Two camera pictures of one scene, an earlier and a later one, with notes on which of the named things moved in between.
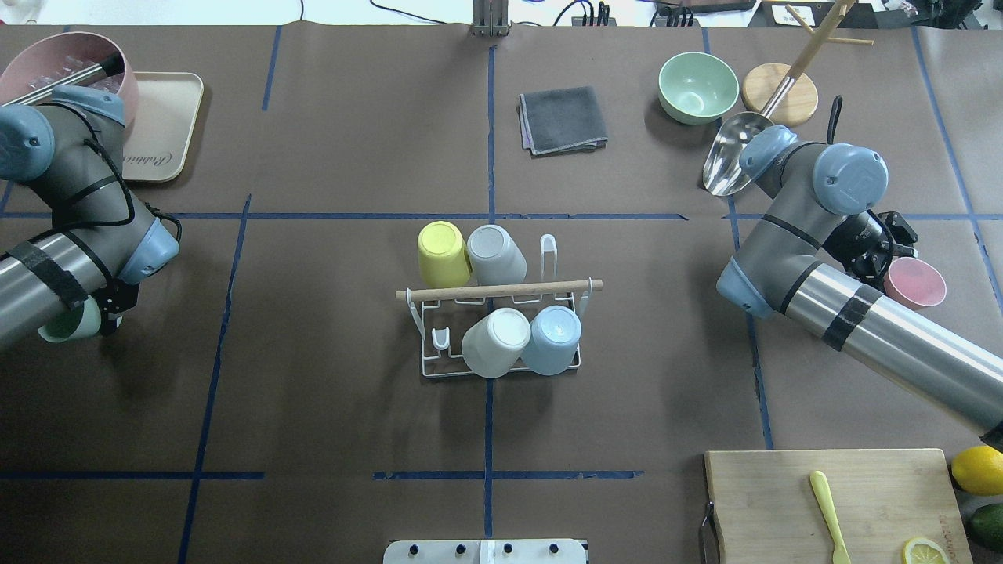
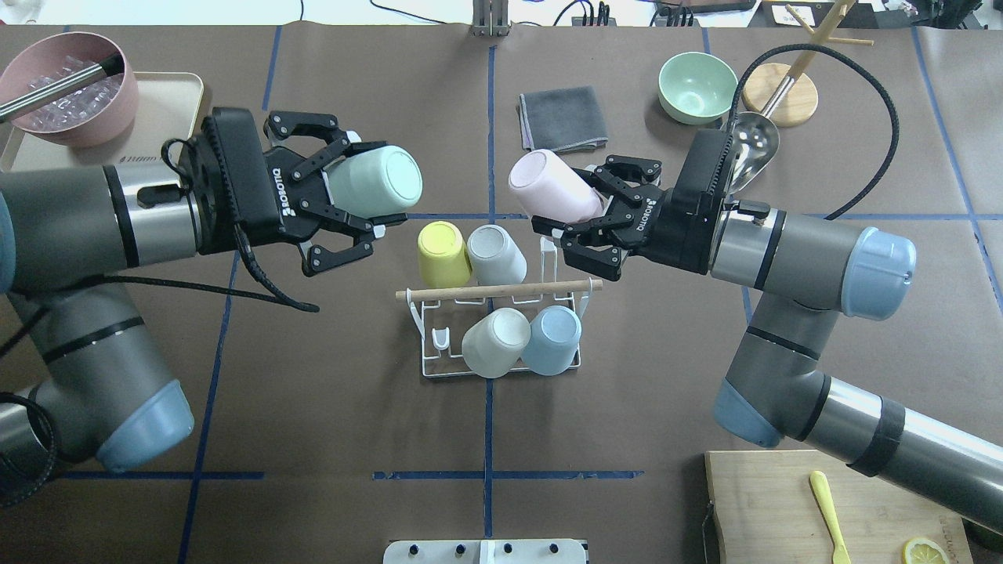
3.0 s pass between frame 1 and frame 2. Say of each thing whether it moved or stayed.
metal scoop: stayed
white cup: stayed
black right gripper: moved
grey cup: stayed
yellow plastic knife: stayed
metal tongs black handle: stayed
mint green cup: moved
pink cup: moved
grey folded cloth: stayed
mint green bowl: stayed
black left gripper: moved
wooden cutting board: stayed
